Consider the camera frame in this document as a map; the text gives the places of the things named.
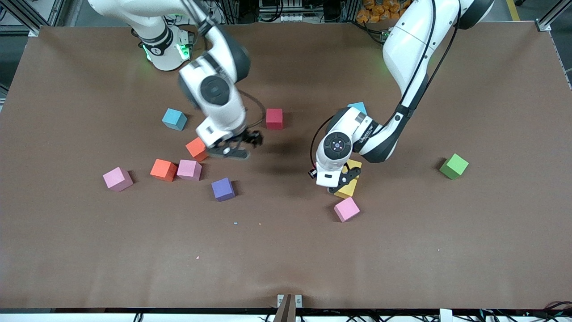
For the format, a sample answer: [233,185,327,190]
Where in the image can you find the red foam cube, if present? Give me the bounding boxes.
[265,108,284,131]

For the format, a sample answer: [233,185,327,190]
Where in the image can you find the purple foam cube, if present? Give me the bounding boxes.
[211,177,236,202]

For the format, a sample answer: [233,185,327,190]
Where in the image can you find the pink foam cube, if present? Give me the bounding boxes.
[177,159,202,181]
[334,197,361,223]
[102,166,134,192]

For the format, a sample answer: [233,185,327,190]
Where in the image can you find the orange foam cube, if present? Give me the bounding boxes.
[185,137,210,162]
[150,158,178,182]

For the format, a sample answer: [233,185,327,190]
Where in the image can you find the brown table cover sheet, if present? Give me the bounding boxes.
[0,20,572,310]

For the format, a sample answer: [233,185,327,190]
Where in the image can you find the white electronics box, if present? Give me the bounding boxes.
[258,0,305,23]

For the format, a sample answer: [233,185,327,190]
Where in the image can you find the metal table clamp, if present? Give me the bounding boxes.
[276,293,303,322]

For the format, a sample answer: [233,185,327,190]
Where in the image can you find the green foam cube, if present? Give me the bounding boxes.
[439,153,470,180]

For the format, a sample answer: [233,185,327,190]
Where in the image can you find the bag of orange fruits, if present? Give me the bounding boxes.
[356,0,403,24]

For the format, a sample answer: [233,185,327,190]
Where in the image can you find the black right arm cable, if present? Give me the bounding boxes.
[188,0,267,131]

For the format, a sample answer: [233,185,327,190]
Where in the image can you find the aluminium frame strut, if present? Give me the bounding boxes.
[0,0,67,37]
[536,0,572,33]

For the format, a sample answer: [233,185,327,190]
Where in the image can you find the black cable bundle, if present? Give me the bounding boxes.
[465,301,572,322]

